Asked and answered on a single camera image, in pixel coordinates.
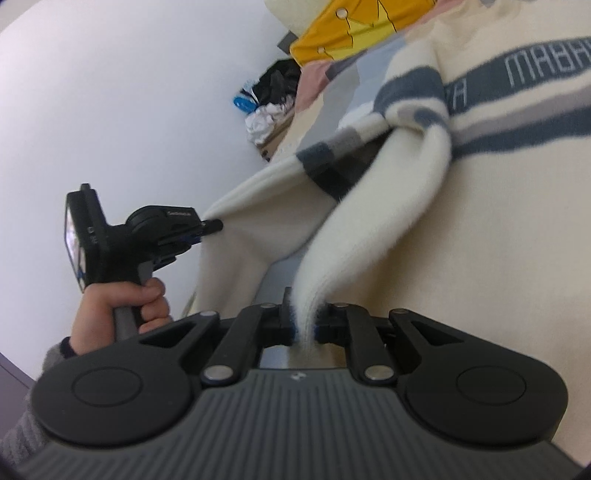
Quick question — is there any blue plastic packet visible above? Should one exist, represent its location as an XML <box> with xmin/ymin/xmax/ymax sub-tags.
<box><xmin>233</xmin><ymin>80</ymin><xmax>259</xmax><ymax>114</ymax></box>

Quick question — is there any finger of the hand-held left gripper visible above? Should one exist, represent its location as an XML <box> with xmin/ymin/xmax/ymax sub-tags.
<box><xmin>182</xmin><ymin>219</ymin><xmax>223</xmax><ymax>244</ymax></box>

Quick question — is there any cardboard box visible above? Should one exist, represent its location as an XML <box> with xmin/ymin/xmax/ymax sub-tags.
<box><xmin>256</xmin><ymin>111</ymin><xmax>296</xmax><ymax>162</ymax></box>

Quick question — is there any yellow crown print pillow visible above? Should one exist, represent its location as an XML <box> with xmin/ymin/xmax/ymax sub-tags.
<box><xmin>290</xmin><ymin>0</ymin><xmax>439</xmax><ymax>63</ymax></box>

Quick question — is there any white clothes pile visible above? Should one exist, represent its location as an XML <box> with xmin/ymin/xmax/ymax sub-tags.
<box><xmin>244</xmin><ymin>102</ymin><xmax>296</xmax><ymax>145</ymax></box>

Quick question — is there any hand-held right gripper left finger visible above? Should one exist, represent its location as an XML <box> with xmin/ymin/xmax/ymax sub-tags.
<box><xmin>139</xmin><ymin>288</ymin><xmax>295</xmax><ymax>388</ymax></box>

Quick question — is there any person's left forearm grey sleeve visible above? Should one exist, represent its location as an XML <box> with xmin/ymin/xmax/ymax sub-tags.
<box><xmin>0</xmin><ymin>336</ymin><xmax>77</xmax><ymax>467</ymax></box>

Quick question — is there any grey wall socket plate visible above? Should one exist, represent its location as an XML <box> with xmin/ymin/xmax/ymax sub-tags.
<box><xmin>277</xmin><ymin>31</ymin><xmax>300</xmax><ymax>57</ymax></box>

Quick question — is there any person's left hand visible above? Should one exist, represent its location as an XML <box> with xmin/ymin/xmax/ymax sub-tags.
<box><xmin>71</xmin><ymin>278</ymin><xmax>174</xmax><ymax>356</ymax></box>

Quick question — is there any patchwork checked quilt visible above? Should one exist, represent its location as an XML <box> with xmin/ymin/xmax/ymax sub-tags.
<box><xmin>256</xmin><ymin>0</ymin><xmax>467</xmax><ymax>370</ymax></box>

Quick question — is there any cream sweater with blue stripes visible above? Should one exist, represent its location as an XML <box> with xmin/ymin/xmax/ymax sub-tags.
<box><xmin>191</xmin><ymin>0</ymin><xmax>591</xmax><ymax>444</ymax></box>

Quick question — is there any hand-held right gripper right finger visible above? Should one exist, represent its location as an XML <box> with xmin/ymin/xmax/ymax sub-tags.
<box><xmin>314</xmin><ymin>300</ymin><xmax>465</xmax><ymax>387</ymax></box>

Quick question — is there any cream quilted headboard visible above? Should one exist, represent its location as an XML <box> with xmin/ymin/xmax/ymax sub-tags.
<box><xmin>264</xmin><ymin>0</ymin><xmax>333</xmax><ymax>38</ymax></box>

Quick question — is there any black clothes pile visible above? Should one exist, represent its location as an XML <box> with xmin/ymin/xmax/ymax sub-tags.
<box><xmin>253</xmin><ymin>59</ymin><xmax>303</xmax><ymax>109</ymax></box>

